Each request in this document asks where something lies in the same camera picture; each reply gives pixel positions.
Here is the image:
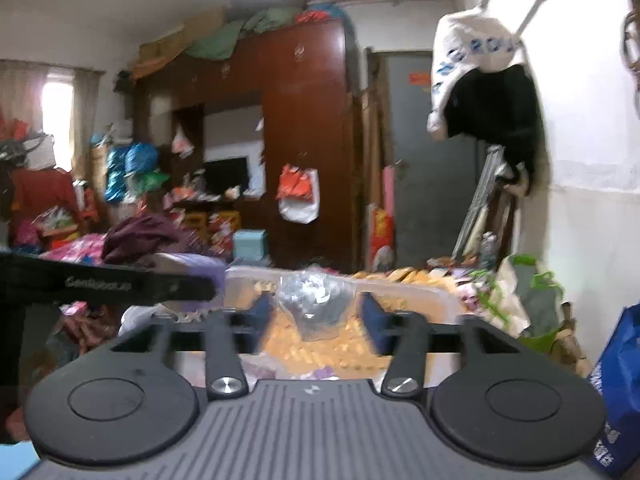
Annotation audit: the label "clear plastic basket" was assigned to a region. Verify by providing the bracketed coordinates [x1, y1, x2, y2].
[220, 266, 466, 377]

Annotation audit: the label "orange patterned blanket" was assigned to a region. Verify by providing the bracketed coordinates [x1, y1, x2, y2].
[250, 266, 457, 376]

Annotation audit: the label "blue tote bag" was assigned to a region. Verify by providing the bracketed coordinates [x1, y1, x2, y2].
[586, 302, 640, 479]

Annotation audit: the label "blue plastic bag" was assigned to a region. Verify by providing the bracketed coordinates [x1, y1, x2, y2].
[104, 141, 159, 202]

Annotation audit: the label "window curtain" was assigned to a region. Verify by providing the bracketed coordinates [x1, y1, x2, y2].
[0, 59, 105, 173]

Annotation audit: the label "brown wooden wardrobe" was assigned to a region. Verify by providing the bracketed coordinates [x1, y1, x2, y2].
[129, 19, 364, 272]

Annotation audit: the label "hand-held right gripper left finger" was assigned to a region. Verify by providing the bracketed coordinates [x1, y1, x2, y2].
[112, 291, 275, 403]

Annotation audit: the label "beige coiled rope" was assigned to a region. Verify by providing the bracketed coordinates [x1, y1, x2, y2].
[621, 9, 640, 77]

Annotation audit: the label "green cloth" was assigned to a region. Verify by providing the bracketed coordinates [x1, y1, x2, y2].
[184, 6, 297, 59]

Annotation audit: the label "clutter of small packets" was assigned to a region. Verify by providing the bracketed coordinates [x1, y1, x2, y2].
[426, 254, 502, 312]

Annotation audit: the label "wooden planks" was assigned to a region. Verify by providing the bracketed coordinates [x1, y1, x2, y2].
[362, 46, 389, 272]

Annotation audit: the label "white cloth with blue letters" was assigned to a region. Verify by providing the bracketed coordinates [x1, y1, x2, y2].
[426, 7, 527, 141]

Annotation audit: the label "grey door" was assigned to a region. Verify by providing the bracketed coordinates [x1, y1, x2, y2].
[381, 51, 495, 269]

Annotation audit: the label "red printed sack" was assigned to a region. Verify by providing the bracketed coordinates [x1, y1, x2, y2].
[369, 207, 397, 272]

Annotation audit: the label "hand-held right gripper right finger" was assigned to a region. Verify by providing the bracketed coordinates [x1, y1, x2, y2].
[357, 291, 523, 404]

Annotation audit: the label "red and white plastic bag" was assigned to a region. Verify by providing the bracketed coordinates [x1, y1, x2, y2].
[277, 163, 321, 224]

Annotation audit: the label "clear water bottle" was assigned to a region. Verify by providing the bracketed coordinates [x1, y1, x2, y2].
[479, 231, 497, 267]

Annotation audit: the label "green and white bag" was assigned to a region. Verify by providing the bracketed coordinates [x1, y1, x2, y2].
[491, 254, 567, 354]

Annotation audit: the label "black television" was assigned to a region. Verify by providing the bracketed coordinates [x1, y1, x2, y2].
[203, 156, 251, 196]

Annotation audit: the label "red garment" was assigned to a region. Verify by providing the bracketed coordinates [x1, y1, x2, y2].
[9, 169, 84, 227]

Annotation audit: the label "flat brown cardboard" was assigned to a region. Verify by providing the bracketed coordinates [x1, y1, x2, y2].
[131, 5, 227, 80]

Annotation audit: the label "pink roll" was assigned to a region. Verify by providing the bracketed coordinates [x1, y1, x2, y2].
[382, 167, 397, 211]

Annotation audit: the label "teal box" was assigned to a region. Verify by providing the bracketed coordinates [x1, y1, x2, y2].
[232, 229, 269, 262]

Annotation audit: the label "yellow crate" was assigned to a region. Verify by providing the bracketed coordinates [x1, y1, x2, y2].
[183, 209, 242, 242]

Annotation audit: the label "black hanging garment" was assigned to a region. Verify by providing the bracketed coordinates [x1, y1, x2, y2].
[444, 64, 547, 197]

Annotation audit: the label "white hanging plastic bag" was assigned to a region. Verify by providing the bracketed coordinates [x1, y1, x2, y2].
[171, 124, 195, 159]

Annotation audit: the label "maroon clothing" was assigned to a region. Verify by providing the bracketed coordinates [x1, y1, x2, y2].
[101, 214, 202, 267]

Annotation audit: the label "clear plastic bag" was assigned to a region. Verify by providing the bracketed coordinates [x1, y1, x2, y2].
[276, 269, 359, 342]

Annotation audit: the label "metal crutches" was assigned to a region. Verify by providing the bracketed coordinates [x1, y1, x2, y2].
[451, 144, 507, 262]

